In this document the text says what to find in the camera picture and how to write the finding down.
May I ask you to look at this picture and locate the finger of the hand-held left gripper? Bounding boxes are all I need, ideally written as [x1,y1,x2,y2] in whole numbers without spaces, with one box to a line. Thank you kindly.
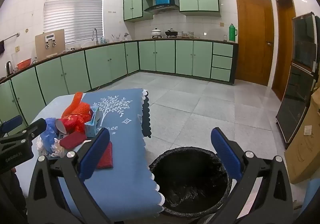
[0,118,47,146]
[0,115,23,137]

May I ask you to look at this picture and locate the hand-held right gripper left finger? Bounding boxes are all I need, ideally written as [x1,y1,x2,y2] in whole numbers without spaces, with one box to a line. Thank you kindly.
[27,128,112,224]

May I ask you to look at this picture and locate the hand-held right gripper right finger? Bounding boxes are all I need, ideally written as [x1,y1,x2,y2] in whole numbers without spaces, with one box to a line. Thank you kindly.
[211,127,293,224]

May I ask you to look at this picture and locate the red scouring pad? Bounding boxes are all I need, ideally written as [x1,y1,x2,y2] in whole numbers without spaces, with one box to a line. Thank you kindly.
[96,141,114,169]

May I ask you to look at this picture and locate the blue plastic bag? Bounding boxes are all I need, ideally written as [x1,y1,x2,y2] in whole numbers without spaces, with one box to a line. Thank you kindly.
[41,117,61,150]

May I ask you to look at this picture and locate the small white paper cup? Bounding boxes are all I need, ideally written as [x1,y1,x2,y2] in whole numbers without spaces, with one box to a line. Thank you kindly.
[55,118,67,139]

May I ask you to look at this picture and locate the light blue carton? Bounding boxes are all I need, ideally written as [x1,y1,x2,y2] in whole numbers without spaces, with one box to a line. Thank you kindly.
[85,106,101,138]

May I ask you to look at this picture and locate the red rectangular packet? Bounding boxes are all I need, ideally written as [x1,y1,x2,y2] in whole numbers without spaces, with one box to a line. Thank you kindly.
[59,131,87,150]

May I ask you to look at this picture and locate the white tissue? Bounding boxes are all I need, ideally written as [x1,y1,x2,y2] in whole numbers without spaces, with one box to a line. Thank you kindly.
[37,138,66,159]

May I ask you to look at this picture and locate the red gold patterned paper cup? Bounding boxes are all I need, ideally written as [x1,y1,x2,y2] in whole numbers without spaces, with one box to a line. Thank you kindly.
[62,113,86,134]

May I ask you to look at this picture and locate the orange foam fruit net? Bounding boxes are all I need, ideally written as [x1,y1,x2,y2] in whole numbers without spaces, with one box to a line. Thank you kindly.
[62,92,92,117]

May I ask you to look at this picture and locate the black lined trash bin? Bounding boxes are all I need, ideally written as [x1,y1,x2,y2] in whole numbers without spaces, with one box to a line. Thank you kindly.
[149,146,232,217]

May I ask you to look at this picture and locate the blue tree print tablecloth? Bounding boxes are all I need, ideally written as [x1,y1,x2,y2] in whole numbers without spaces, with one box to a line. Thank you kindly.
[15,88,165,216]

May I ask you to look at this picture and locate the white striped cloth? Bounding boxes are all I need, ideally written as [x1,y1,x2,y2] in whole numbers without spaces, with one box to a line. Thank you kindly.
[235,180,262,224]

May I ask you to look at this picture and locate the red basin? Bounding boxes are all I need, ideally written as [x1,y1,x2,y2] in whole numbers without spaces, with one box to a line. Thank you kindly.
[16,59,32,70]

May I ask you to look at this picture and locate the dark scalloped cloth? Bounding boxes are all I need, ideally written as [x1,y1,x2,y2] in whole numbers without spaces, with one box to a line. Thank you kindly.
[141,94,152,138]

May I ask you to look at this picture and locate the large cardboard box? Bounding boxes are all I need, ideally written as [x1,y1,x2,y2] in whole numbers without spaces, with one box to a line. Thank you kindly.
[285,92,320,184]

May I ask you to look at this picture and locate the metal towel bar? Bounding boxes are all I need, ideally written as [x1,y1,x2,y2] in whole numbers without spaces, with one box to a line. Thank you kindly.
[0,32,20,43]

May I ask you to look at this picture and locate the black glass front cabinet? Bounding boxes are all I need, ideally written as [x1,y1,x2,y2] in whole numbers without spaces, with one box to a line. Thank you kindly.
[276,12,320,149]

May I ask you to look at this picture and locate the green base cabinets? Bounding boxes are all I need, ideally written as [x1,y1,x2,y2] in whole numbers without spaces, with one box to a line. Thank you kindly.
[0,39,239,127]

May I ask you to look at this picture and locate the plain wooden door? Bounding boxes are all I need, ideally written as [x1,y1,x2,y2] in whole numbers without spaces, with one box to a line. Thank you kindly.
[272,0,297,101]

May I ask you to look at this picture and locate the white window blind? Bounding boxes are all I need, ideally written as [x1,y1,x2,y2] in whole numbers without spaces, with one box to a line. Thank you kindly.
[43,0,104,44]

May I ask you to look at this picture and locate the green thermos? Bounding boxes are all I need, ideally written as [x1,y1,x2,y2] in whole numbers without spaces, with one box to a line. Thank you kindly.
[229,23,237,41]

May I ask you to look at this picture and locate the range hood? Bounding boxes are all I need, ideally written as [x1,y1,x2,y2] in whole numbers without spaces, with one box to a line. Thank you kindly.
[144,4,180,15]

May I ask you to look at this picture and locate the wooden door with handle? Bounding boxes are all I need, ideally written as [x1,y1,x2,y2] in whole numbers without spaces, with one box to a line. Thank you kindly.
[235,0,274,87]

